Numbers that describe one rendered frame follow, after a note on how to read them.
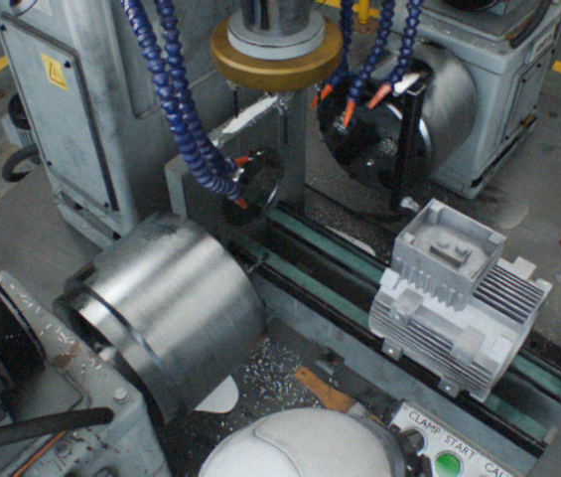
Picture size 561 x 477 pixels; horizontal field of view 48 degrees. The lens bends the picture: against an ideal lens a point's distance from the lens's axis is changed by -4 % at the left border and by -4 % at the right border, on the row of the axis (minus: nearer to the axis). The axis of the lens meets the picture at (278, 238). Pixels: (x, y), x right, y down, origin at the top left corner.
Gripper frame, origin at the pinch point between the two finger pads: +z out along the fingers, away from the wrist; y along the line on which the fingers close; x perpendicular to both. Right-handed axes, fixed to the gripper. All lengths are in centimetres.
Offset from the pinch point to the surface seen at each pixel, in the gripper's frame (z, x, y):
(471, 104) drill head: 38, -51, 26
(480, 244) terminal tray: 17.3, -26.0, 8.0
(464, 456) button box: 4.6, -2.0, -6.0
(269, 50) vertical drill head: -7, -32, 38
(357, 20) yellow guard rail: 225, -128, 165
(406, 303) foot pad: 13.2, -13.6, 11.7
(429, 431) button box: 4.6, -2.1, -1.1
